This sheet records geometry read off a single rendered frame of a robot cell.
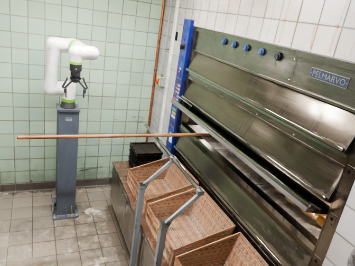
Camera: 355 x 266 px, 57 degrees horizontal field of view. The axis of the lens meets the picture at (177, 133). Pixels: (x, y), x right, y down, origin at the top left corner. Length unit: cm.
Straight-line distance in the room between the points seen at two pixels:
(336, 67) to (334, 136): 33
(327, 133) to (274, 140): 42
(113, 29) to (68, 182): 169
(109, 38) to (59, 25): 51
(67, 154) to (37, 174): 85
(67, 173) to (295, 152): 231
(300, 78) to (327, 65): 19
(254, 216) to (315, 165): 63
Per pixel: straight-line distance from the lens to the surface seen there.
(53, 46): 300
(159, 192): 313
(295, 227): 199
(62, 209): 370
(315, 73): 186
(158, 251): 223
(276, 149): 203
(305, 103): 189
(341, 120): 173
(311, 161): 186
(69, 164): 343
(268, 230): 218
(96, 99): 384
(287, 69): 201
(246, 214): 232
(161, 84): 360
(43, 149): 400
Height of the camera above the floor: 220
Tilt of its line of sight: 20 degrees down
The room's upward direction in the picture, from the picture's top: 9 degrees clockwise
